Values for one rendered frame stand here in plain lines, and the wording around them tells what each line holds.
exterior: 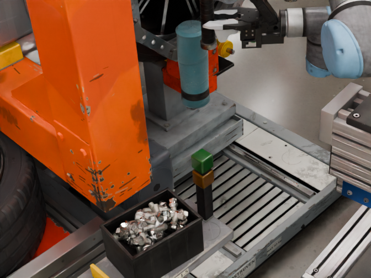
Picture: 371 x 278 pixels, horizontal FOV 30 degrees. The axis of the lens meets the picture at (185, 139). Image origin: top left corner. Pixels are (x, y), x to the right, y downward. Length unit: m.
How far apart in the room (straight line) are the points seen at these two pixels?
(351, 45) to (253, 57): 1.85
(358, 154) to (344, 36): 0.35
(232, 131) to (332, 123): 0.97
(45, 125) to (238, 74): 1.47
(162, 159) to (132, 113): 0.46
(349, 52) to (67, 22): 0.55
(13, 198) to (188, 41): 0.64
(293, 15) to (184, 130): 0.76
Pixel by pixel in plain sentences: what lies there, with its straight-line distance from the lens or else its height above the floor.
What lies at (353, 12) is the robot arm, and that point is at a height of 1.05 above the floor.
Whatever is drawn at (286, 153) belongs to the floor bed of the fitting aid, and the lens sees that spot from 2.54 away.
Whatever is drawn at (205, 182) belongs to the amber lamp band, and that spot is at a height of 0.59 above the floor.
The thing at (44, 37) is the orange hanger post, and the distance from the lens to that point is 1.52.
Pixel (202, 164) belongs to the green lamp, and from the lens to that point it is 1.63.
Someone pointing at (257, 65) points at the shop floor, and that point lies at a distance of 3.14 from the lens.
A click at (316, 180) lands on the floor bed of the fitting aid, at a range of 2.44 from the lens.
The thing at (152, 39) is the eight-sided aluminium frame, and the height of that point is 0.70.
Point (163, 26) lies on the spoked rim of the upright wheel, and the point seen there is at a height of 0.65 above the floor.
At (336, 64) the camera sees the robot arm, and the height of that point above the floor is 0.98.
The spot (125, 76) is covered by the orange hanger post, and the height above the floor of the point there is 0.87.
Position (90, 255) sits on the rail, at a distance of 1.91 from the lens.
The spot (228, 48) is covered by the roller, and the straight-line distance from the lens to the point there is 2.28.
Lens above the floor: 1.73
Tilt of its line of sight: 39 degrees down
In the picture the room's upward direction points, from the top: 5 degrees counter-clockwise
